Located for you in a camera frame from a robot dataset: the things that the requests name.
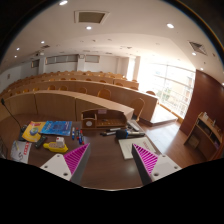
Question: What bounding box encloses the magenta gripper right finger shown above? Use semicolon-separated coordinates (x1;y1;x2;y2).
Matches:
131;144;181;185

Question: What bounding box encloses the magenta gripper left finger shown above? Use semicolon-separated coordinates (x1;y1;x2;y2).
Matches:
41;144;90;185

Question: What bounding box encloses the white charger plug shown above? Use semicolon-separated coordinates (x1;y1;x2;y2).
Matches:
56;137;65;148

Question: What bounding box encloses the yellow power strip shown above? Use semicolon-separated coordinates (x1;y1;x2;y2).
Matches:
43;142;68;153

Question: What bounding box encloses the white paper sheet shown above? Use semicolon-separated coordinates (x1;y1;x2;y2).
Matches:
118;136;157;161

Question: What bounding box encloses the red marker pen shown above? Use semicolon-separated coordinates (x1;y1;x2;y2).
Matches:
79;130;84;145

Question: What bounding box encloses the blue marker pen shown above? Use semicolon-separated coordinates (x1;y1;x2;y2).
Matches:
72;127;75;140

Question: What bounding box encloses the black remote control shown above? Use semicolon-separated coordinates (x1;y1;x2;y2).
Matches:
35;135;47;149

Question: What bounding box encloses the blue booklet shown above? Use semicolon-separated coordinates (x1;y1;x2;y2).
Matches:
41;121;72;136

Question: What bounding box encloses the black handheld microphone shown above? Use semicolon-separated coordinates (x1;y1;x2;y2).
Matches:
116;129;145;139

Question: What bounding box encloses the yellow booklet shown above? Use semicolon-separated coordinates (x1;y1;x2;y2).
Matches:
22;121;45;142

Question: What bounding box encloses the white paper with red print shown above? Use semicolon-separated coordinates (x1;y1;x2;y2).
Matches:
11;141;32;164

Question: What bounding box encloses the wooden desk organizer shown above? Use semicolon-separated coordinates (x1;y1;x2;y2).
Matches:
81;109;127;130

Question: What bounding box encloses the wooden bookshelf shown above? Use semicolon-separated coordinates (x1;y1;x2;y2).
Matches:
184;112;224;161

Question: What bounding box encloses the black gooseneck microphone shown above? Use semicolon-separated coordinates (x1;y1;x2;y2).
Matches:
1;98;27;133

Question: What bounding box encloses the wooden chair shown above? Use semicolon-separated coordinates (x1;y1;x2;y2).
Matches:
130;98;145;121

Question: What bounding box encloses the ceiling air vent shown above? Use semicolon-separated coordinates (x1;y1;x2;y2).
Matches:
74;10;109;24

